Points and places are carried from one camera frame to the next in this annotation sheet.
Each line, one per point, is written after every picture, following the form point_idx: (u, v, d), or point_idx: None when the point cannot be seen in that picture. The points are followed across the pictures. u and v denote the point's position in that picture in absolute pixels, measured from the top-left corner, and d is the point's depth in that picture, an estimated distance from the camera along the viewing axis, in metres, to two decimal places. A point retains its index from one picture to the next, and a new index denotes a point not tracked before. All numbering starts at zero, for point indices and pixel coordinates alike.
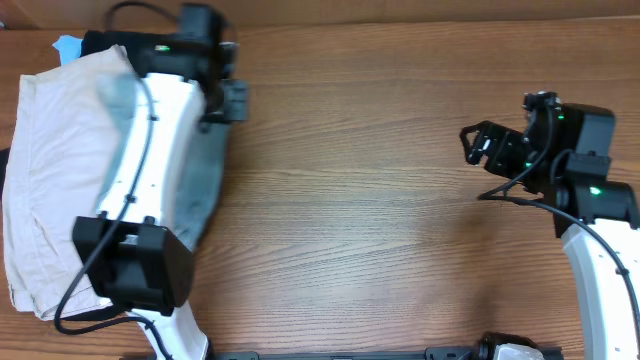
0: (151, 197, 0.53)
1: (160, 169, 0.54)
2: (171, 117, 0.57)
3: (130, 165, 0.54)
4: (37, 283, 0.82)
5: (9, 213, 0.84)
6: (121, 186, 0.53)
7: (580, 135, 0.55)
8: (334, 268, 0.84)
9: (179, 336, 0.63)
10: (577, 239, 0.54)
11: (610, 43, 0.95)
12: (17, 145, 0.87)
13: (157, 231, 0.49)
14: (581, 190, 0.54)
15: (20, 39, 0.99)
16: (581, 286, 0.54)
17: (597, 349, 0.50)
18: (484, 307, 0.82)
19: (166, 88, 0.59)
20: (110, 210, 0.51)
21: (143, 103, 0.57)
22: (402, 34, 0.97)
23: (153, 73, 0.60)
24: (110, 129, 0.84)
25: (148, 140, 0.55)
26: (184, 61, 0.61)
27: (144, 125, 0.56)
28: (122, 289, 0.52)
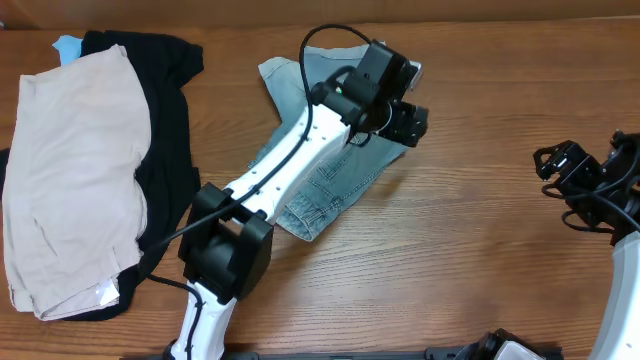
0: (273, 198, 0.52)
1: (290, 175, 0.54)
2: (321, 145, 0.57)
3: (269, 163, 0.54)
4: (36, 283, 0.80)
5: (8, 213, 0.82)
6: (252, 176, 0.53)
7: None
8: (334, 268, 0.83)
9: (212, 332, 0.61)
10: (631, 244, 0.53)
11: (609, 43, 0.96)
12: (17, 144, 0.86)
13: (263, 226, 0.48)
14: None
15: (20, 39, 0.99)
16: (617, 285, 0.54)
17: (609, 342, 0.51)
18: (484, 307, 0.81)
19: (327, 121, 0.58)
20: (235, 190, 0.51)
21: (303, 123, 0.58)
22: (403, 34, 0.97)
23: (322, 105, 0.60)
24: (116, 131, 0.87)
25: (292, 155, 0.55)
26: (351, 107, 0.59)
27: (294, 140, 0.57)
28: (204, 260, 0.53)
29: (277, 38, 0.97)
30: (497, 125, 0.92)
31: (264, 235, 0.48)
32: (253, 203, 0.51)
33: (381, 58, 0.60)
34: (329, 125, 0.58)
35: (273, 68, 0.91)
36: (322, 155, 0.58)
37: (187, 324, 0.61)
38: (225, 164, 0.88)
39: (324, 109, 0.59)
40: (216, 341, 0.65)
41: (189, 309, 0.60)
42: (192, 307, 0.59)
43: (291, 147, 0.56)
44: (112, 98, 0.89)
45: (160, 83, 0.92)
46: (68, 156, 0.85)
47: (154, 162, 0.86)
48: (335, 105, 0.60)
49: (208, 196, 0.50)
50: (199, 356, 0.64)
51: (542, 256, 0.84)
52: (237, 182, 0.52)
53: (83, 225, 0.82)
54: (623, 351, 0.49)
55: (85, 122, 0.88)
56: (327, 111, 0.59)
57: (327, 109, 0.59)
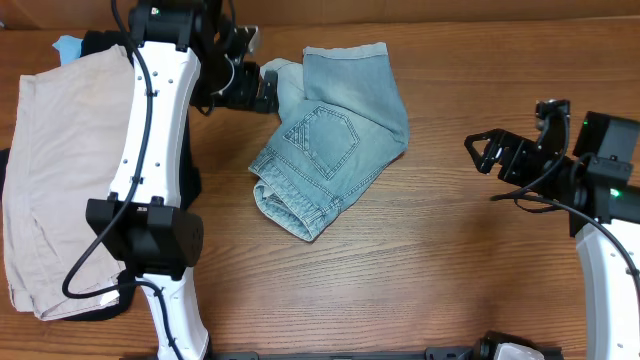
0: (158, 177, 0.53)
1: (161, 139, 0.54)
2: (170, 88, 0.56)
3: (135, 141, 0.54)
4: (36, 283, 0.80)
5: (8, 213, 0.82)
6: (126, 166, 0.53)
7: (603, 140, 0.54)
8: (334, 268, 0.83)
9: (186, 313, 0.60)
10: (591, 237, 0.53)
11: (609, 43, 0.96)
12: (17, 144, 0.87)
13: (162, 211, 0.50)
14: (602, 193, 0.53)
15: (20, 39, 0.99)
16: (589, 282, 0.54)
17: (600, 343, 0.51)
18: (484, 307, 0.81)
19: (163, 56, 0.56)
20: (119, 193, 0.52)
21: (141, 76, 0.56)
22: (402, 34, 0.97)
23: (147, 42, 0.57)
24: (115, 131, 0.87)
25: (150, 116, 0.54)
26: (181, 19, 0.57)
27: (143, 102, 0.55)
28: (138, 253, 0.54)
29: (277, 39, 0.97)
30: (496, 125, 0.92)
31: (169, 218, 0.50)
32: (144, 195, 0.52)
33: None
34: (166, 60, 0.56)
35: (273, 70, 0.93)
36: (183, 93, 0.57)
37: (158, 319, 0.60)
38: (227, 163, 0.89)
39: (152, 47, 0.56)
40: (194, 325, 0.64)
41: (152, 303, 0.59)
42: (152, 298, 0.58)
43: (144, 109, 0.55)
44: (111, 97, 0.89)
45: None
46: (68, 156, 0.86)
47: None
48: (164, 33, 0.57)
49: (97, 212, 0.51)
50: (187, 347, 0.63)
51: (542, 256, 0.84)
52: (115, 183, 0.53)
53: (82, 225, 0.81)
54: (618, 351, 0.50)
55: (84, 122, 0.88)
56: (156, 46, 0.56)
57: (156, 43, 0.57)
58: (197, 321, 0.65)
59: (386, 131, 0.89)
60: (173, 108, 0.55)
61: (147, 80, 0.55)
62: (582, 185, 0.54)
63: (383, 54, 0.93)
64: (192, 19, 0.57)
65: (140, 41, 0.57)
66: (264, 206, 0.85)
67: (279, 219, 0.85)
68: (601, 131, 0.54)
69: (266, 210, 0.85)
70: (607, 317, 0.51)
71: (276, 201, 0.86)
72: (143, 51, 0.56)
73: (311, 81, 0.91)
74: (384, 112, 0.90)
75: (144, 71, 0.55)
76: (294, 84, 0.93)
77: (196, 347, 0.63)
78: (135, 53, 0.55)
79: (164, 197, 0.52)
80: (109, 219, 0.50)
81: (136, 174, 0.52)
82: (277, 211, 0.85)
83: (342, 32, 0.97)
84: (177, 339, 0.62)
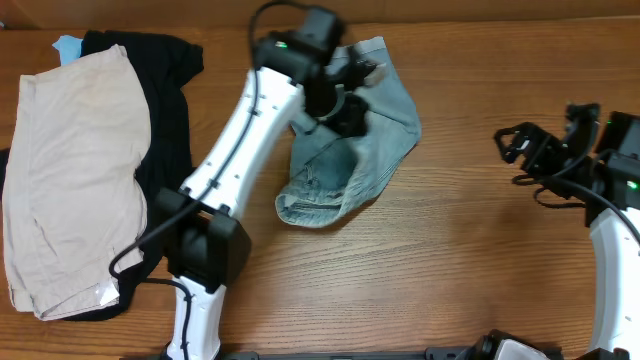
0: (232, 187, 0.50)
1: (246, 159, 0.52)
2: (272, 114, 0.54)
3: (223, 148, 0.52)
4: (36, 283, 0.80)
5: (9, 213, 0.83)
6: (209, 169, 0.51)
7: (625, 140, 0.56)
8: (334, 268, 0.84)
9: (206, 322, 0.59)
10: (606, 222, 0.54)
11: (609, 42, 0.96)
12: (17, 145, 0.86)
13: (228, 218, 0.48)
14: (620, 184, 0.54)
15: (20, 40, 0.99)
16: (602, 264, 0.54)
17: (608, 320, 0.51)
18: (484, 307, 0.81)
19: (275, 86, 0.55)
20: (193, 188, 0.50)
21: (250, 94, 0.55)
22: (403, 34, 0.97)
23: (266, 68, 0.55)
24: (115, 132, 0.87)
25: (244, 130, 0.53)
26: (302, 60, 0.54)
27: (243, 117, 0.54)
28: (184, 256, 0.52)
29: None
30: (496, 125, 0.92)
31: (229, 230, 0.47)
32: (214, 201, 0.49)
33: (323, 22, 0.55)
34: (279, 90, 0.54)
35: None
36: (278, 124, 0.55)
37: (179, 320, 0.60)
38: None
39: (268, 75, 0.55)
40: (210, 335, 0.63)
41: (178, 305, 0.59)
42: (182, 302, 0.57)
43: (243, 124, 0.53)
44: (112, 98, 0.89)
45: (160, 83, 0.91)
46: (67, 156, 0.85)
47: (154, 162, 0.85)
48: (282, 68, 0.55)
49: (166, 200, 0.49)
50: (196, 354, 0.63)
51: (542, 255, 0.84)
52: (194, 181, 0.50)
53: (83, 224, 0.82)
54: (625, 324, 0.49)
55: (85, 122, 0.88)
56: (272, 75, 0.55)
57: (272, 71, 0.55)
58: (214, 334, 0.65)
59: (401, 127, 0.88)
60: (268, 134, 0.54)
61: (253, 100, 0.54)
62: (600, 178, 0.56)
63: (382, 48, 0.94)
64: (311, 66, 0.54)
65: (260, 66, 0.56)
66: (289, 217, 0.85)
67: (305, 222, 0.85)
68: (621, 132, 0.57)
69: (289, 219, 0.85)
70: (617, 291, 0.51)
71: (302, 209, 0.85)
72: (261, 75, 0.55)
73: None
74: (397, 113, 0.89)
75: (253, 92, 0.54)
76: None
77: (204, 354, 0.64)
78: (255, 75, 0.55)
79: (232, 207, 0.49)
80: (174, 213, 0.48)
81: (214, 179, 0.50)
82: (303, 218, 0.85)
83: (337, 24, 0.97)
84: (188, 343, 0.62)
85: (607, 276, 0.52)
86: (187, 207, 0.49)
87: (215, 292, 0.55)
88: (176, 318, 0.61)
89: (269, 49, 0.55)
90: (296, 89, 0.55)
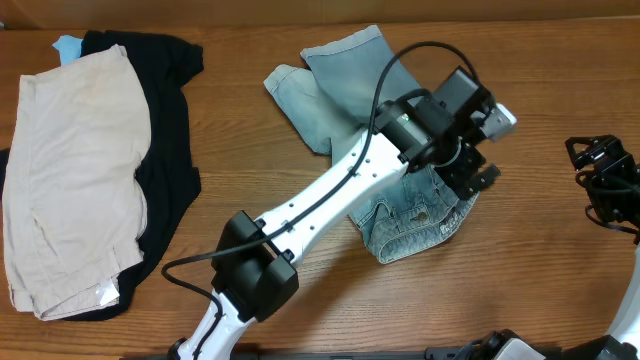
0: (300, 237, 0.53)
1: (327, 213, 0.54)
2: (369, 182, 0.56)
3: (311, 195, 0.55)
4: (36, 283, 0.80)
5: (9, 213, 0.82)
6: (289, 210, 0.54)
7: None
8: (335, 270, 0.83)
9: (228, 337, 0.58)
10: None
11: (610, 42, 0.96)
12: (17, 145, 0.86)
13: (287, 265, 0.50)
14: None
15: (20, 39, 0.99)
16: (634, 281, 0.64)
17: (625, 322, 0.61)
18: (484, 307, 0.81)
19: (383, 154, 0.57)
20: (267, 222, 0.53)
21: (355, 154, 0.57)
22: (403, 34, 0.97)
23: (381, 134, 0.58)
24: (115, 132, 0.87)
25: (338, 187, 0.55)
26: (419, 138, 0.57)
27: (342, 172, 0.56)
28: (234, 279, 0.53)
29: (277, 39, 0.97)
30: None
31: (286, 277, 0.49)
32: (284, 242, 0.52)
33: (463, 89, 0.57)
34: (384, 158, 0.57)
35: (278, 81, 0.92)
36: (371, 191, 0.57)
37: (203, 325, 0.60)
38: (229, 164, 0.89)
39: (380, 141, 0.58)
40: (225, 353, 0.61)
41: (207, 315, 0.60)
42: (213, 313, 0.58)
43: (340, 181, 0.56)
44: (112, 98, 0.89)
45: (160, 83, 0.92)
46: (68, 156, 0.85)
47: (154, 162, 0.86)
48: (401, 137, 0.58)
49: (240, 224, 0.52)
50: None
51: (542, 255, 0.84)
52: (272, 215, 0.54)
53: (83, 224, 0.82)
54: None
55: (85, 122, 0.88)
56: (383, 143, 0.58)
57: (386, 138, 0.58)
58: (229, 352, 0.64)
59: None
60: (355, 198, 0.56)
61: (357, 161, 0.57)
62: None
63: (377, 36, 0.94)
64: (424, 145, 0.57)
65: (377, 129, 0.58)
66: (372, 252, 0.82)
67: (404, 255, 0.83)
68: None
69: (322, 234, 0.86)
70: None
71: (389, 243, 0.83)
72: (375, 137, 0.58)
73: (329, 89, 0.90)
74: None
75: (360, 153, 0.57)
76: (302, 91, 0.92)
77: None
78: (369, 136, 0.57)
79: (295, 256, 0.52)
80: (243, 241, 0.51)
81: (290, 222, 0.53)
82: (394, 252, 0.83)
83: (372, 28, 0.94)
84: None
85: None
86: (255, 240, 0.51)
87: (247, 320, 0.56)
88: (199, 327, 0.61)
89: (392, 119, 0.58)
90: (402, 165, 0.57)
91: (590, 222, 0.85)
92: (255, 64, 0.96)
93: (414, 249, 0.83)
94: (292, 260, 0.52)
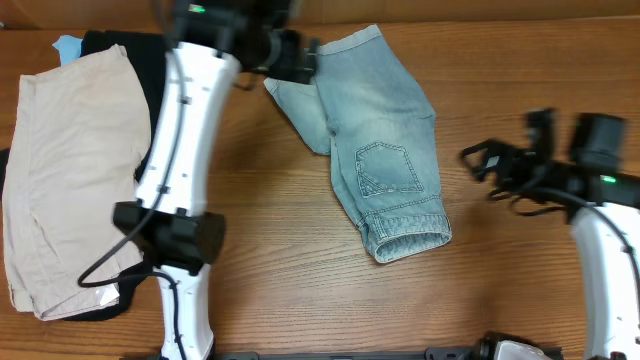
0: (184, 188, 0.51)
1: (190, 146, 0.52)
2: (204, 97, 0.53)
3: (165, 148, 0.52)
4: (36, 283, 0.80)
5: (8, 213, 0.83)
6: (154, 173, 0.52)
7: (592, 135, 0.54)
8: (334, 268, 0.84)
9: (196, 311, 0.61)
10: (586, 218, 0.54)
11: (610, 42, 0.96)
12: (17, 144, 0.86)
13: (187, 223, 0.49)
14: (597, 180, 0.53)
15: (20, 39, 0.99)
16: (587, 263, 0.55)
17: (600, 323, 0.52)
18: (484, 307, 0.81)
19: (199, 62, 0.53)
20: (145, 199, 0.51)
21: (175, 79, 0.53)
22: (403, 34, 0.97)
23: (185, 43, 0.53)
24: (114, 132, 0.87)
25: (179, 122, 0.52)
26: (223, 19, 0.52)
27: (175, 107, 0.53)
28: (159, 252, 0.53)
29: None
30: (496, 125, 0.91)
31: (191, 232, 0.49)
32: (169, 205, 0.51)
33: None
34: (202, 66, 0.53)
35: (278, 81, 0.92)
36: (216, 101, 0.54)
37: (168, 315, 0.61)
38: (228, 164, 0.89)
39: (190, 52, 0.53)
40: (203, 325, 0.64)
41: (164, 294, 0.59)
42: (167, 289, 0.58)
43: (175, 114, 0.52)
44: (112, 97, 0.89)
45: (160, 84, 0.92)
46: (68, 156, 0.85)
47: None
48: (206, 32, 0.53)
49: (124, 216, 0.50)
50: (192, 346, 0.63)
51: (541, 255, 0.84)
52: (142, 189, 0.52)
53: (83, 224, 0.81)
54: (617, 325, 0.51)
55: (84, 122, 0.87)
56: (193, 51, 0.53)
57: (194, 44, 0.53)
58: (205, 325, 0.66)
59: (413, 115, 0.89)
60: (201, 119, 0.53)
61: (180, 86, 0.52)
62: (578, 178, 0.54)
63: (378, 36, 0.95)
64: (233, 22, 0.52)
65: (178, 40, 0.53)
66: (370, 250, 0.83)
67: (403, 255, 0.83)
68: (587, 125, 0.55)
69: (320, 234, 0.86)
70: (604, 292, 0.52)
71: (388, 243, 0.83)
72: (182, 54, 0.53)
73: (329, 89, 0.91)
74: (409, 115, 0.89)
75: (178, 77, 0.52)
76: (302, 91, 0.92)
77: (200, 346, 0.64)
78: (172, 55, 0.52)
79: (189, 208, 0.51)
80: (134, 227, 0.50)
81: (163, 185, 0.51)
82: (394, 252, 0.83)
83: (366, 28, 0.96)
84: (183, 336, 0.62)
85: (590, 268, 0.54)
86: (142, 221, 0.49)
87: (199, 274, 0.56)
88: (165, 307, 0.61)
89: (184, 17, 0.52)
90: (223, 60, 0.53)
91: None
92: None
93: (414, 249, 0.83)
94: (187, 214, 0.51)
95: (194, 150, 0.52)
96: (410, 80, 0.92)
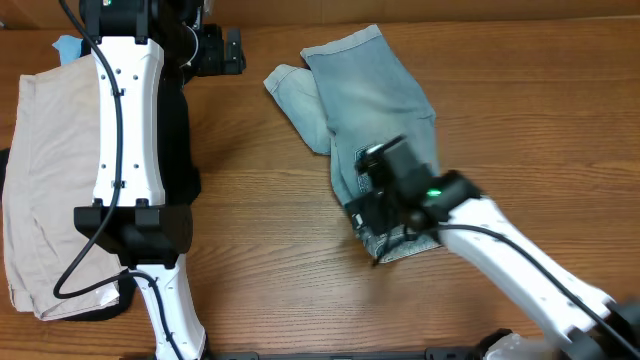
0: (138, 179, 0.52)
1: (134, 137, 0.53)
2: (137, 86, 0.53)
3: (109, 142, 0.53)
4: (37, 283, 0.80)
5: (9, 213, 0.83)
6: (105, 171, 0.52)
7: (389, 161, 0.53)
8: (334, 269, 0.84)
9: (181, 308, 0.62)
10: (452, 237, 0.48)
11: (610, 42, 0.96)
12: (17, 144, 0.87)
13: (151, 211, 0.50)
14: (426, 200, 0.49)
15: (20, 39, 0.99)
16: (489, 274, 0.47)
17: (539, 318, 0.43)
18: (483, 307, 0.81)
19: (122, 53, 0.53)
20: (104, 198, 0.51)
21: (104, 75, 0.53)
22: (404, 34, 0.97)
23: (105, 38, 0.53)
24: None
25: (119, 115, 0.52)
26: (137, 7, 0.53)
27: (111, 102, 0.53)
28: (131, 248, 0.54)
29: (277, 38, 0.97)
30: (497, 125, 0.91)
31: (158, 220, 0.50)
32: (128, 198, 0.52)
33: None
34: (129, 56, 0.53)
35: (278, 81, 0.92)
36: (150, 87, 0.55)
37: (154, 314, 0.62)
38: (225, 164, 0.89)
39: (111, 45, 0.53)
40: (192, 321, 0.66)
41: (146, 296, 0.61)
42: (146, 290, 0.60)
43: (112, 108, 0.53)
44: None
45: None
46: (68, 156, 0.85)
47: None
48: (123, 23, 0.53)
49: (85, 219, 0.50)
50: (185, 342, 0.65)
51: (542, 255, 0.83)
52: (99, 188, 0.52)
53: None
54: (548, 306, 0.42)
55: (84, 122, 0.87)
56: (114, 45, 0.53)
57: (113, 37, 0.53)
58: (195, 318, 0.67)
59: (413, 115, 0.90)
60: (141, 107, 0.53)
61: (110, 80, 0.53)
62: (416, 208, 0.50)
63: (378, 35, 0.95)
64: (148, 6, 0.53)
65: (97, 36, 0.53)
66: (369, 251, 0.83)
67: (404, 255, 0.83)
68: (381, 159, 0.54)
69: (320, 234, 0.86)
70: (515, 287, 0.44)
71: None
72: (103, 50, 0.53)
73: (329, 89, 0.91)
74: (408, 115, 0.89)
75: (106, 71, 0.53)
76: (302, 92, 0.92)
77: (193, 342, 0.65)
78: (94, 51, 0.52)
79: (147, 198, 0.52)
80: (99, 226, 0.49)
81: (117, 180, 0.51)
82: (394, 251, 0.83)
83: (366, 28, 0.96)
84: (174, 334, 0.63)
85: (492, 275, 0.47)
86: (105, 220, 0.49)
87: (176, 267, 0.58)
88: (149, 310, 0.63)
89: (97, 11, 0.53)
90: (146, 46, 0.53)
91: (591, 222, 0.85)
92: (255, 63, 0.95)
93: (414, 249, 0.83)
94: (150, 203, 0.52)
95: (138, 139, 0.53)
96: (410, 80, 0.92)
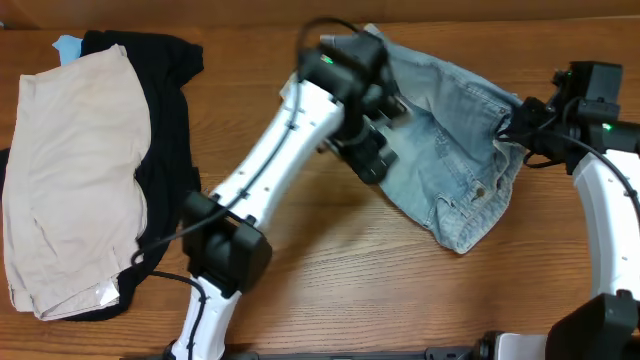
0: (261, 198, 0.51)
1: (277, 172, 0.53)
2: (309, 131, 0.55)
3: (257, 160, 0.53)
4: (37, 283, 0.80)
5: (8, 213, 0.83)
6: (240, 177, 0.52)
7: (590, 82, 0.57)
8: (335, 269, 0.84)
9: (214, 330, 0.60)
10: (590, 168, 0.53)
11: (610, 43, 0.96)
12: (17, 144, 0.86)
13: (254, 230, 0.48)
14: (593, 128, 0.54)
15: (19, 39, 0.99)
16: (590, 215, 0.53)
17: (605, 270, 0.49)
18: (484, 307, 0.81)
19: (316, 102, 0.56)
20: (223, 195, 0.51)
21: (290, 108, 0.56)
22: (405, 35, 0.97)
23: (308, 82, 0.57)
24: (114, 132, 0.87)
25: (280, 143, 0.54)
26: (345, 76, 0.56)
27: (282, 131, 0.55)
28: (207, 260, 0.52)
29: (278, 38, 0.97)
30: None
31: (255, 240, 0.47)
32: (243, 209, 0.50)
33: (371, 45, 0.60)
34: (318, 106, 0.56)
35: None
36: (315, 141, 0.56)
37: (190, 322, 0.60)
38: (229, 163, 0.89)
39: (311, 92, 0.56)
40: (217, 339, 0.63)
41: (191, 304, 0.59)
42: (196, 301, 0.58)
43: (281, 138, 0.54)
44: (112, 98, 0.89)
45: (160, 83, 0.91)
46: (68, 156, 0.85)
47: (154, 161, 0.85)
48: (327, 82, 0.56)
49: (195, 203, 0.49)
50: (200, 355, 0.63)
51: (542, 256, 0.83)
52: (225, 186, 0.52)
53: (83, 224, 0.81)
54: (622, 265, 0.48)
55: (85, 122, 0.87)
56: (313, 90, 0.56)
57: (315, 86, 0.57)
58: (219, 340, 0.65)
59: None
60: (297, 153, 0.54)
61: (292, 113, 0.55)
62: (574, 127, 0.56)
63: None
64: (356, 82, 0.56)
65: (303, 78, 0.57)
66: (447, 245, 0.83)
67: (478, 236, 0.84)
68: (584, 74, 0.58)
69: (321, 234, 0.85)
70: (608, 238, 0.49)
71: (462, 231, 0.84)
72: (303, 89, 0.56)
73: None
74: None
75: (294, 105, 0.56)
76: None
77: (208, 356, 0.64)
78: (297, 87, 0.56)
79: (258, 219, 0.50)
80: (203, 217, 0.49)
81: (244, 188, 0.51)
82: (470, 237, 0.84)
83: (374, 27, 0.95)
84: (195, 345, 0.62)
85: (594, 223, 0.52)
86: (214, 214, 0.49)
87: (231, 298, 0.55)
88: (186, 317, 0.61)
89: (314, 61, 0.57)
90: (336, 106, 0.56)
91: None
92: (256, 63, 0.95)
93: (486, 224, 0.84)
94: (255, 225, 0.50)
95: (280, 172, 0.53)
96: None
